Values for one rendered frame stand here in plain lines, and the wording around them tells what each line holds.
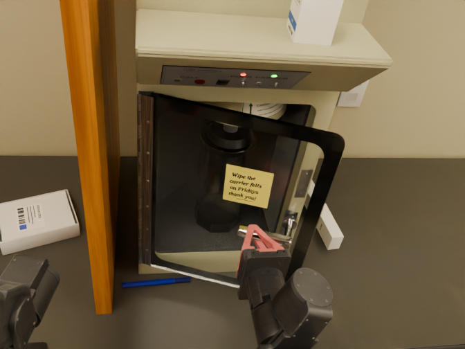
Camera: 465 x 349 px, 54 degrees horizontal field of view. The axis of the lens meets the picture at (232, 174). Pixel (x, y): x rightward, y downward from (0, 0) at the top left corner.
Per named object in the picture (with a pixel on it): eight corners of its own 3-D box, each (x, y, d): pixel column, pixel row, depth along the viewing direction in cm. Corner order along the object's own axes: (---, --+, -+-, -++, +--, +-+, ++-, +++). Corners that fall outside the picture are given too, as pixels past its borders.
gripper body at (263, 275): (288, 246, 66) (302, 289, 60) (275, 288, 73) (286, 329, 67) (245, 247, 65) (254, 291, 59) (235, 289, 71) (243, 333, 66)
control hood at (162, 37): (135, 75, 66) (134, 7, 59) (343, 84, 72) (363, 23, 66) (134, 120, 57) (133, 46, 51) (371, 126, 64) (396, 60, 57)
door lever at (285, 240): (241, 217, 78) (243, 206, 77) (295, 230, 77) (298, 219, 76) (234, 239, 74) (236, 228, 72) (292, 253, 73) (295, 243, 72)
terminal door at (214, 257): (143, 261, 93) (144, 89, 67) (290, 298, 90) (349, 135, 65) (142, 264, 92) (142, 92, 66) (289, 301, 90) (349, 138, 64)
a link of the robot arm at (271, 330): (252, 361, 59) (289, 364, 61) (277, 333, 55) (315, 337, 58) (243, 314, 64) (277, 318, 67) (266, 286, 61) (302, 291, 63)
